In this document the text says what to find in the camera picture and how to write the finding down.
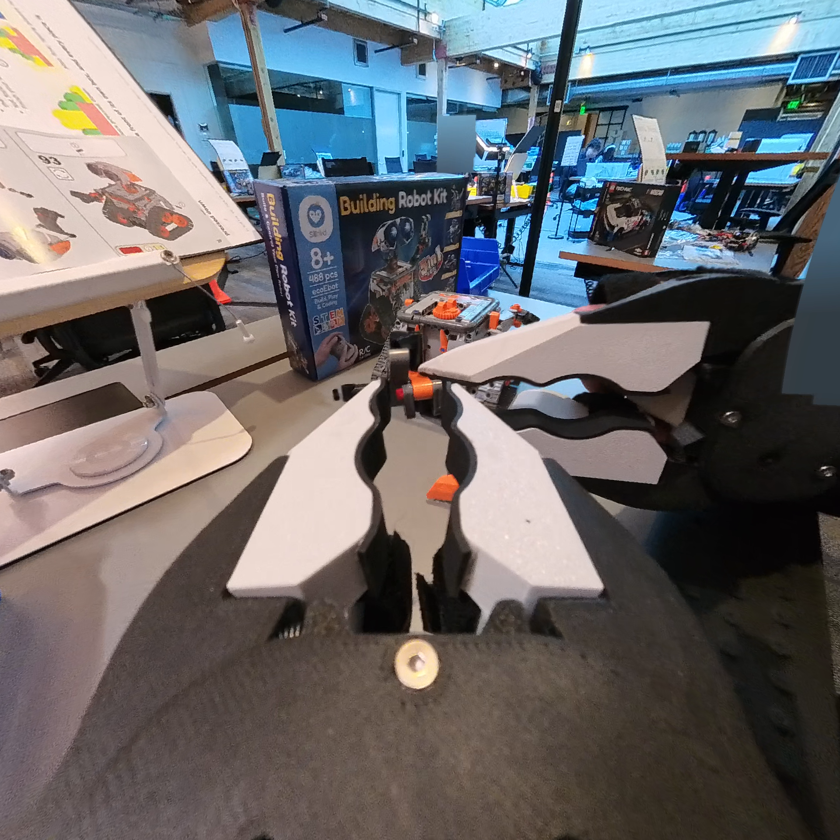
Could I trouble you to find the white book stand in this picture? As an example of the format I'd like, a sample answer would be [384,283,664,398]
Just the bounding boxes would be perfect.
[0,252,254,567]

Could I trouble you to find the small blue bin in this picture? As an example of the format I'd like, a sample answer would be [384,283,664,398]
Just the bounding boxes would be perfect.
[455,235,501,298]

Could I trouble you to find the black toy car box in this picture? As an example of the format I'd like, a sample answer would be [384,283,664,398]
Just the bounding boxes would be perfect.
[587,178,684,259]

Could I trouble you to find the blue robot kit box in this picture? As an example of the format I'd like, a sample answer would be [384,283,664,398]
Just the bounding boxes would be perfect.
[252,171,471,383]

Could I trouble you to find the black pole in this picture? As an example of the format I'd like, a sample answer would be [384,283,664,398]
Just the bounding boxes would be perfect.
[518,0,584,298]

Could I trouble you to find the dark desk mat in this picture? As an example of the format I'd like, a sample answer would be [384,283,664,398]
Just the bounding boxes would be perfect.
[0,381,143,455]

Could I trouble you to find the wooden workbench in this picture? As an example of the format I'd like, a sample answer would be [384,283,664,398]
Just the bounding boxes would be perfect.
[558,223,777,280]

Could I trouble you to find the grey orange toy arm assembly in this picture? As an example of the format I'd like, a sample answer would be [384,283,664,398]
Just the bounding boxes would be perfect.
[387,348,448,421]

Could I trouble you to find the instruction booklet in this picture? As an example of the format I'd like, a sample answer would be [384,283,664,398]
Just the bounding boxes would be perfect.
[0,0,265,301]

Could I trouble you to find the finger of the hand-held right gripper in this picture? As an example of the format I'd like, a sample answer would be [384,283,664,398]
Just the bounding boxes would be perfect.
[416,312,713,396]
[507,399,670,487]

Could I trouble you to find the tracked toy robot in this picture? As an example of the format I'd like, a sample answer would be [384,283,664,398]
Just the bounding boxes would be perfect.
[371,291,547,422]

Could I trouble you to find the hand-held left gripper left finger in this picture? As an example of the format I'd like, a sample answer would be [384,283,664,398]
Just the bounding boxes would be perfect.
[226,381,389,630]

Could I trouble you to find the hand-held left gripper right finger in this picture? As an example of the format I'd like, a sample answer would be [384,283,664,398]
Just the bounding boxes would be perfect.
[445,385,605,630]

